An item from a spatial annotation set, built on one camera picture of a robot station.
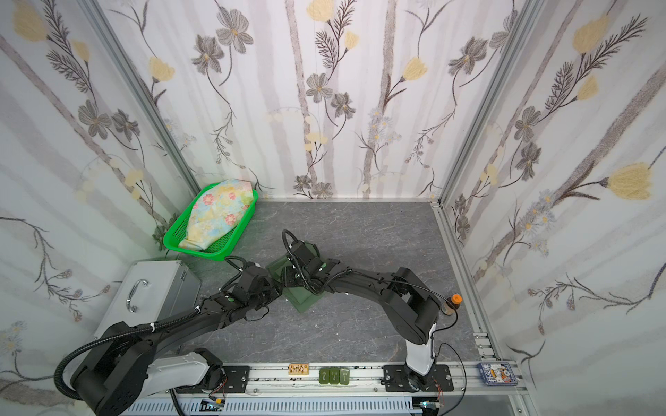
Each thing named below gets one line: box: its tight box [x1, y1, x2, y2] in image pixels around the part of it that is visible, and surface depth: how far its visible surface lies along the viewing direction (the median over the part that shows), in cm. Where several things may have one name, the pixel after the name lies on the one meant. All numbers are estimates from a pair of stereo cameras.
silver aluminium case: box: [92, 260, 203, 338], surface depth 78 cm
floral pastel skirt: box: [178, 179, 255, 250], surface depth 109 cm
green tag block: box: [318, 367, 350, 385], surface depth 75 cm
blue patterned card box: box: [476, 362, 518, 387], surface depth 75 cm
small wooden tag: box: [287, 364, 310, 376], surface depth 76 cm
